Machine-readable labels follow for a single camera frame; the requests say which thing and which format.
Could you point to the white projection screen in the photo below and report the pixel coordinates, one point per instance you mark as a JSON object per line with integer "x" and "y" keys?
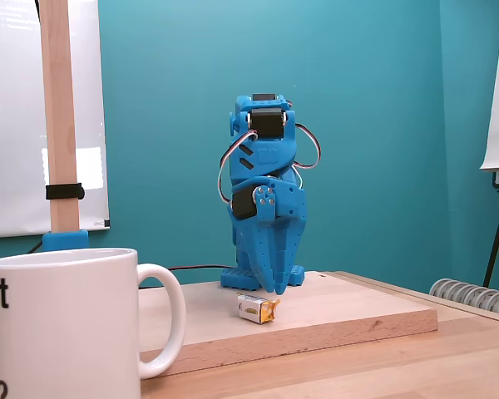
{"x": 12, "y": 145}

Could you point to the blue post mount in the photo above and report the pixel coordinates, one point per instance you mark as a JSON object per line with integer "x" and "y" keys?
{"x": 64, "y": 240}

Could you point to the white ceramic mug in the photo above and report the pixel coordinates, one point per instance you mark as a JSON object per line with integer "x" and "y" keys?
{"x": 66, "y": 324}

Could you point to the wooden base board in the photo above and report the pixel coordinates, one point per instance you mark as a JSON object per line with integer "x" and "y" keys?
{"x": 337, "y": 303}

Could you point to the white yellow sweet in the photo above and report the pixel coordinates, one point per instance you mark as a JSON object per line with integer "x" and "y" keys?
{"x": 253, "y": 309}

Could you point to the black easel stand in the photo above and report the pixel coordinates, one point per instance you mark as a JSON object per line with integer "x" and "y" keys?
{"x": 497, "y": 237}

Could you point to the wooden post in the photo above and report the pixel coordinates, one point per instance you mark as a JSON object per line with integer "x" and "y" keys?
{"x": 58, "y": 124}

